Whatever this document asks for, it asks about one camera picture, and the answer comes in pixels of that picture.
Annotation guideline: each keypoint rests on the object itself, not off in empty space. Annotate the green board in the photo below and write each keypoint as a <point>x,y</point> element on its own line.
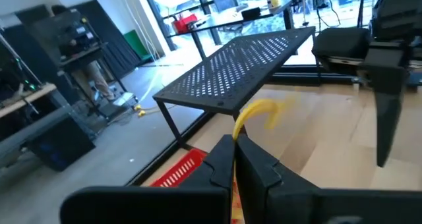
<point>136,46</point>

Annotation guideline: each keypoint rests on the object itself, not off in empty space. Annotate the red plastic basket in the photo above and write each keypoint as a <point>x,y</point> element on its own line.
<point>178,171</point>

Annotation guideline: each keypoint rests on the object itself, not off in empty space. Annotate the black floor case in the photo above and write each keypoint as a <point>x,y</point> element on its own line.
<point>62,145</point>

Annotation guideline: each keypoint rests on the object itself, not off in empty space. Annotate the black equipment rack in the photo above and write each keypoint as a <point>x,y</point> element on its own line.
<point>66,29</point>

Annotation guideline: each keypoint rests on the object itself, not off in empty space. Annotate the yellow rubber band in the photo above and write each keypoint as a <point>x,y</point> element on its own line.
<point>245,113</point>

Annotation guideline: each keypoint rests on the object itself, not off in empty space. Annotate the black mesh shelf riser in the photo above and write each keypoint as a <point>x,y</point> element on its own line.
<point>230,69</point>

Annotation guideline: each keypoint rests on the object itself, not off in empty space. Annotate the small black box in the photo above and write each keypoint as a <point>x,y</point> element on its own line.
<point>250,14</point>

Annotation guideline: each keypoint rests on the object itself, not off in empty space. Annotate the wooden desk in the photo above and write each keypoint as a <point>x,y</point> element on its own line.
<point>26,99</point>

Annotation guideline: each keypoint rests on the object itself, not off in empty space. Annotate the black curtain panel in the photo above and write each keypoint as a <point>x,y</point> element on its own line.
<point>112,39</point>

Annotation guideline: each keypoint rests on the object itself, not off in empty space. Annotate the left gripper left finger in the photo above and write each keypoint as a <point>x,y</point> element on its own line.
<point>198,197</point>

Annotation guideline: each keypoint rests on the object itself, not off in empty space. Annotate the red toolbox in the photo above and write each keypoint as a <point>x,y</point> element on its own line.
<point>184,23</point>

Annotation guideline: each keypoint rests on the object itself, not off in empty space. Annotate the black window table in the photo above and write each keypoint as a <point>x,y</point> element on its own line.
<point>230,18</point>

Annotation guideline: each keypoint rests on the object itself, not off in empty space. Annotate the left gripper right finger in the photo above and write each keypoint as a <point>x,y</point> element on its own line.
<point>280,197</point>

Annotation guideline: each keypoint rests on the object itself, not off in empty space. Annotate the person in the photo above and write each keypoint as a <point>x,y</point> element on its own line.
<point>97,79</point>

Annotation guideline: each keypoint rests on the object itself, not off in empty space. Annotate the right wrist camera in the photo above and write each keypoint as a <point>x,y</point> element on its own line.
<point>399,13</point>

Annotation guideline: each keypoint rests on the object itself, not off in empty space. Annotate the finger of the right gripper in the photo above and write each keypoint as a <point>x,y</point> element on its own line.
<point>389,85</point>

